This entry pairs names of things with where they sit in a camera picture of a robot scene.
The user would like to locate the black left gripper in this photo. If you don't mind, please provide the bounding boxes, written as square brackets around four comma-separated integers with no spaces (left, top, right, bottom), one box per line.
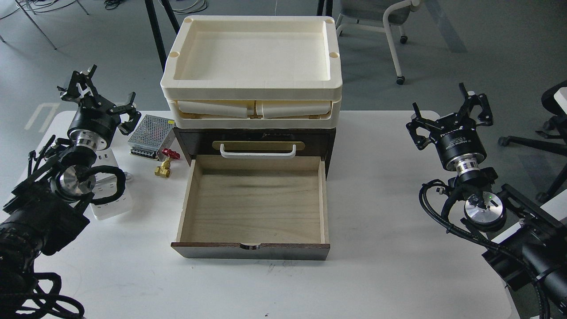
[58,65,142,149]

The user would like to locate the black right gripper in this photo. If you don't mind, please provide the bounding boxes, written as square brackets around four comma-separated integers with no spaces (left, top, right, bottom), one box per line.
[406,82,494,172]

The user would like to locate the white power strip with cable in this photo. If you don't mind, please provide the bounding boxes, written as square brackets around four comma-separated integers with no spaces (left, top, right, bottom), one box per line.
[89,148,133,220]

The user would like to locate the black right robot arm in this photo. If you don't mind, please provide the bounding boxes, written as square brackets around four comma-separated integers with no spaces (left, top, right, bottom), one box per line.
[406,83,566,319]

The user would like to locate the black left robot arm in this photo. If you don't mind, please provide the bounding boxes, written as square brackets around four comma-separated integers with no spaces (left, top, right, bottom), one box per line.
[0,65,140,319]

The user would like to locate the metal mesh power supply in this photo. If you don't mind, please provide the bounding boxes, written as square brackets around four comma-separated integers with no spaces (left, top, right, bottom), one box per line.
[128,115,175,161]

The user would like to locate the cream plastic stacked tray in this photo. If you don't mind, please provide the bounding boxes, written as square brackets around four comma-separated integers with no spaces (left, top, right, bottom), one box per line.
[160,16,342,129]

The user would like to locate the grey metal chair legs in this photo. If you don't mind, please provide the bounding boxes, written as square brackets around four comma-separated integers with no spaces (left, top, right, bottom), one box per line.
[1,0,90,50]

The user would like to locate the open wooden drawer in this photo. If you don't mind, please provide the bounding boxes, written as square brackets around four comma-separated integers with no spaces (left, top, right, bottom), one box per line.
[171,155,330,261]

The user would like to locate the brass valve red handle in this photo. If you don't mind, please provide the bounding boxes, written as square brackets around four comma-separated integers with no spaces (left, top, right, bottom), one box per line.
[154,148,181,178]

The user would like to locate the black table leg frame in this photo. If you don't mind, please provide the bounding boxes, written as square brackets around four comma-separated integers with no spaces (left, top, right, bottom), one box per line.
[144,0,181,71]

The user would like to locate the white frame office chair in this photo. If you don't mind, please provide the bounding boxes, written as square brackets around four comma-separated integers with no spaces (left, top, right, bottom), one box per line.
[336,0,422,85]

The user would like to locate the white drawer handle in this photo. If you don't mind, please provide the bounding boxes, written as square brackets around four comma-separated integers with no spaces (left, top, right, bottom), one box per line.
[220,143,297,159]

